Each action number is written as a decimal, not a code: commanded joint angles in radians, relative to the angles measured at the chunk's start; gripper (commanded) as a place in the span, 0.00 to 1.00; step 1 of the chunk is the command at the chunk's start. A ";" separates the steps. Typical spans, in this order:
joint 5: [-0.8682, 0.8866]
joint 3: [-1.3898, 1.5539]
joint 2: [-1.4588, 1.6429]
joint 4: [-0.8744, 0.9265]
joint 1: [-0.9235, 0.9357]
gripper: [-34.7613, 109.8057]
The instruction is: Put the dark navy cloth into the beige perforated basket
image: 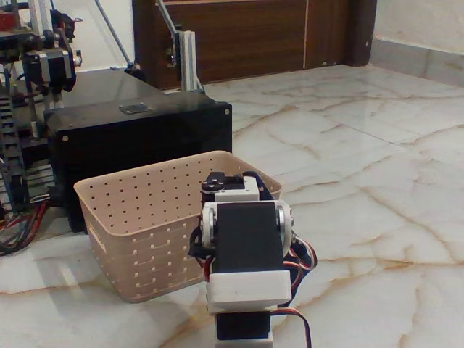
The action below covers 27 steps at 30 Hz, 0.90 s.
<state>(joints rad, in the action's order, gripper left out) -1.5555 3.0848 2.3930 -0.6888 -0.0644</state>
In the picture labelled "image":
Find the short metal threaded rod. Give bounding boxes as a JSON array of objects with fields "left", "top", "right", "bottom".
[{"left": 154, "top": 0, "right": 182, "bottom": 34}]

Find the dark wooden door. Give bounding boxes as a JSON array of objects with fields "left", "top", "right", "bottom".
[{"left": 131, "top": 0, "right": 378, "bottom": 91}]

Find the aluminium extrusion post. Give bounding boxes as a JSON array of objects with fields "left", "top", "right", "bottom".
[{"left": 167, "top": 23, "right": 206, "bottom": 94}]

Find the robot arm servo cable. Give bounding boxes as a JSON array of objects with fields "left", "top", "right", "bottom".
[{"left": 270, "top": 233, "right": 319, "bottom": 348}]

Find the black box enclosure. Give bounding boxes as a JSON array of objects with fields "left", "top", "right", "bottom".
[{"left": 43, "top": 68, "right": 233, "bottom": 233}]

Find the black cable drag chain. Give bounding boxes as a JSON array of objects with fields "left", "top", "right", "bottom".
[{"left": 0, "top": 92, "right": 26, "bottom": 213}]

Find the stepper motor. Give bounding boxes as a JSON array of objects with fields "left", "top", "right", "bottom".
[{"left": 22, "top": 49, "right": 77, "bottom": 92}]

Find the long metal threaded rod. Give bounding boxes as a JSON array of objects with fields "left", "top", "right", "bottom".
[{"left": 93, "top": 0, "right": 141, "bottom": 72}]

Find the black machine frame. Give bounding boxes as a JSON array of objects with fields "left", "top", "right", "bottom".
[{"left": 0, "top": 0, "right": 83, "bottom": 218}]

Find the beige perforated plastic basket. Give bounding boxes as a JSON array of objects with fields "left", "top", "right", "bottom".
[{"left": 72, "top": 149, "right": 283, "bottom": 305}]

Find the red and black wire bundle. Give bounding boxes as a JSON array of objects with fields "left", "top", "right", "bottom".
[{"left": 0, "top": 201, "right": 49, "bottom": 257}]

